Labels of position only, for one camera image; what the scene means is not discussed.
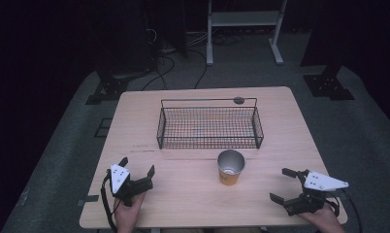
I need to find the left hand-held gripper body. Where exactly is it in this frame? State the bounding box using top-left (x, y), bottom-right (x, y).
top-left (109, 163), bottom-right (154, 208)

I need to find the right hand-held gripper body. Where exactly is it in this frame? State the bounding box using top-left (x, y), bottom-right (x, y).
top-left (283, 170), bottom-right (349, 217)

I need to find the person's right hand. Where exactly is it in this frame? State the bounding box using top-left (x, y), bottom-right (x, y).
top-left (297, 206), bottom-right (346, 233)

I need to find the person's left hand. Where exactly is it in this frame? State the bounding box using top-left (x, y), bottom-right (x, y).
top-left (113, 191), bottom-right (146, 233)

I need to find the grey tape strip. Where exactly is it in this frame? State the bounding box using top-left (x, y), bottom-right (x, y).
top-left (76, 194), bottom-right (100, 208)

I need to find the black tape square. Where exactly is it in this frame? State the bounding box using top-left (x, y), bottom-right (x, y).
top-left (94, 117), bottom-right (114, 139)

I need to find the metal cup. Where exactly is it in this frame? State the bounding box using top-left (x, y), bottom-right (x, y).
top-left (216, 149), bottom-right (246, 187)

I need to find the black stand base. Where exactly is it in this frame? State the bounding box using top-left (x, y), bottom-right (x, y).
top-left (300, 0), bottom-right (356, 102)
top-left (84, 62), bottom-right (152, 106)

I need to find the white metal stand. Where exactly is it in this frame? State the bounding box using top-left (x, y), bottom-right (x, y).
top-left (206, 0), bottom-right (288, 67)

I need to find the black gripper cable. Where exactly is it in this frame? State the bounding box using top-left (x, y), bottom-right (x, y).
top-left (332, 188), bottom-right (364, 233)
top-left (100, 170), bottom-right (119, 233)

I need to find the black wire basket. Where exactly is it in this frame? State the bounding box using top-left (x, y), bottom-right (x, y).
top-left (155, 96), bottom-right (265, 150)

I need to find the black floor cable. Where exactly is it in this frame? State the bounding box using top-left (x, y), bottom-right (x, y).
top-left (140, 52), bottom-right (177, 92)
top-left (187, 48), bottom-right (209, 90)

